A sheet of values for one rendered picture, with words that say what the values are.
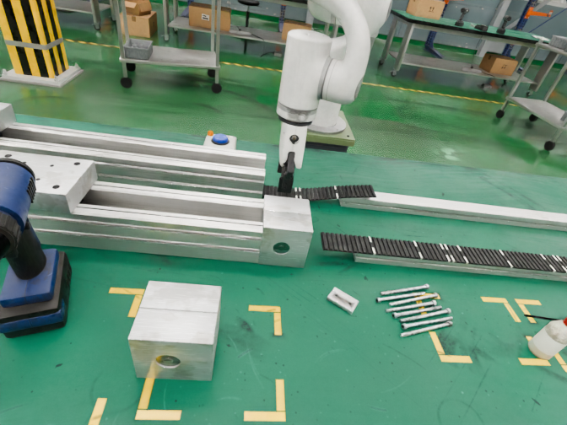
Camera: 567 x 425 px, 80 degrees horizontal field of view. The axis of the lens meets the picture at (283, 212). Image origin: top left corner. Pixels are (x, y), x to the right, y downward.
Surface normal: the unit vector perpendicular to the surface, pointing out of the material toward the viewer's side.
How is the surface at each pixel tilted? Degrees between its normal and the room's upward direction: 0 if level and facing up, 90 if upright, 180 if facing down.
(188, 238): 90
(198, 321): 0
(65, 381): 0
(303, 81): 90
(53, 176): 0
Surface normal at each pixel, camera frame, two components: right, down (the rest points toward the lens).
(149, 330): 0.15, -0.78
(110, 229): 0.02, 0.62
